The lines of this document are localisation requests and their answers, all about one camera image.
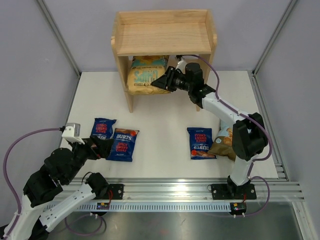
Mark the wooden two-tier shelf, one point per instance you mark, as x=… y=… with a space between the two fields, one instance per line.
x=161 y=32

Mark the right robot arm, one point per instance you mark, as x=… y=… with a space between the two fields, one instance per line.
x=249 y=134

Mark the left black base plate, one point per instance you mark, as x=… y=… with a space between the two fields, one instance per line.
x=114 y=191

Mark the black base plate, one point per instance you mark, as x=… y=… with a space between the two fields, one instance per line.
x=114 y=191
x=223 y=191

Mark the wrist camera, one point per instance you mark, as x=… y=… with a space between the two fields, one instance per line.
x=71 y=133
x=181 y=63

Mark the blue Burts bag right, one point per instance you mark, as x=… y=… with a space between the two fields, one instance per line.
x=200 y=142

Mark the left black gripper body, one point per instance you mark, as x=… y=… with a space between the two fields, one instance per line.
x=83 y=152

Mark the blue Burts bag far left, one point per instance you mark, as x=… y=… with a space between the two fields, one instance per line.
x=102 y=128

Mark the yellow kettle chips bag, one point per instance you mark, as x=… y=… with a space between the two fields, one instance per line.
x=143 y=71

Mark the blue burts bag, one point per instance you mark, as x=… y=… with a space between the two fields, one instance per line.
x=200 y=142
x=102 y=128
x=123 y=146

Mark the aluminium mounting rail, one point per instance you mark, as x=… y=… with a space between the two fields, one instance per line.
x=195 y=189

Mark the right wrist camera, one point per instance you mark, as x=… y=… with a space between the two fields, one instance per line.
x=181 y=63

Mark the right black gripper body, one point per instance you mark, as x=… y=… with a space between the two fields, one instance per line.
x=176 y=80

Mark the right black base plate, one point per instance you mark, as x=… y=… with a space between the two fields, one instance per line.
x=223 y=191

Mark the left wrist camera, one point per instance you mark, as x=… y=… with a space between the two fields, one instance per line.
x=71 y=133

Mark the white slotted cable duct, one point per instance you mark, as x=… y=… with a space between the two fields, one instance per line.
x=155 y=207

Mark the light blue cassava chips bag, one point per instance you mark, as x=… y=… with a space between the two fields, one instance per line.
x=222 y=144

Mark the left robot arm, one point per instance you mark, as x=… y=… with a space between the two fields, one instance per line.
x=59 y=169

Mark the blue Burts bag centre left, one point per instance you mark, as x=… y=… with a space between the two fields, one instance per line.
x=123 y=146

